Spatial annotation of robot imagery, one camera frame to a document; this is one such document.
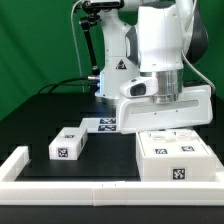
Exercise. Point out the white U-shaped boundary frame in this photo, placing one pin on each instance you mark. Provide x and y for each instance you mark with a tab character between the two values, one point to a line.
114	193

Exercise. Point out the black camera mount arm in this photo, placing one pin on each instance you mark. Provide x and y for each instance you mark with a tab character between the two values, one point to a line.
92	8

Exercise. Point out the small white cabinet top box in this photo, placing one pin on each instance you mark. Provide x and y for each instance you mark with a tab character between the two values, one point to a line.
68	144

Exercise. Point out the white cabinet body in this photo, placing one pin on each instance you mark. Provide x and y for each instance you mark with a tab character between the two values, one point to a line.
175	168

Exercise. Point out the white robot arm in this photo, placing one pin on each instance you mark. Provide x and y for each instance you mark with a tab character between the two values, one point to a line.
144	63

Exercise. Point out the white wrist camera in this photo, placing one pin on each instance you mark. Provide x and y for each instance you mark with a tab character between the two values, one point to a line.
139	87

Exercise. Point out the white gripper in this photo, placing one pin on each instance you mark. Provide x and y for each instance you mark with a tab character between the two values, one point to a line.
192	108

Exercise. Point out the white fiducial marker base plate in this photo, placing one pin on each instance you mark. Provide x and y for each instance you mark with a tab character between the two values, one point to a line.
99	125

